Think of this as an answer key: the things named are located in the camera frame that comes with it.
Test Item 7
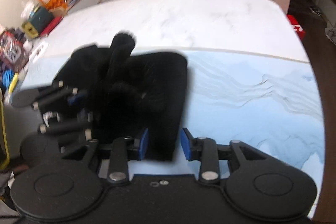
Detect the black garment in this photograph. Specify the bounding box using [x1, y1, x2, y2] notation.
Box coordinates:
[53, 32, 188, 161]

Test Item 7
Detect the red dates bag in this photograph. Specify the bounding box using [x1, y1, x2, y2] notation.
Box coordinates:
[1, 31, 29, 73]

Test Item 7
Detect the light blue patterned mat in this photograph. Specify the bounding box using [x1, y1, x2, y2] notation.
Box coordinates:
[15, 49, 326, 219]

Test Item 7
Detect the yellow cloth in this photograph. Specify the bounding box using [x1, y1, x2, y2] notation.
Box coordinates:
[8, 73, 19, 97]

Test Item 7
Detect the blue plastic bag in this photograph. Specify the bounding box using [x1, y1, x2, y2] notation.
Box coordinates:
[1, 69, 14, 92]

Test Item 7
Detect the red notebook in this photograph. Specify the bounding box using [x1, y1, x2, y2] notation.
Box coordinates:
[39, 16, 63, 38]

